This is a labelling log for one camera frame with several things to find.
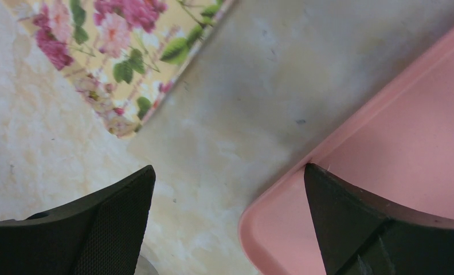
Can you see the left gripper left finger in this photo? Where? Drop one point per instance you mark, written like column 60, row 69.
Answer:
column 100, row 233

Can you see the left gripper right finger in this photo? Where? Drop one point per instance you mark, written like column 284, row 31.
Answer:
column 359, row 232

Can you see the pink plastic tray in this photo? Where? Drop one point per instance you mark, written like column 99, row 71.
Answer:
column 399, row 145

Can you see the floral yellow tray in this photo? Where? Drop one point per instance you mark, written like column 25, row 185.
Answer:
column 122, row 57

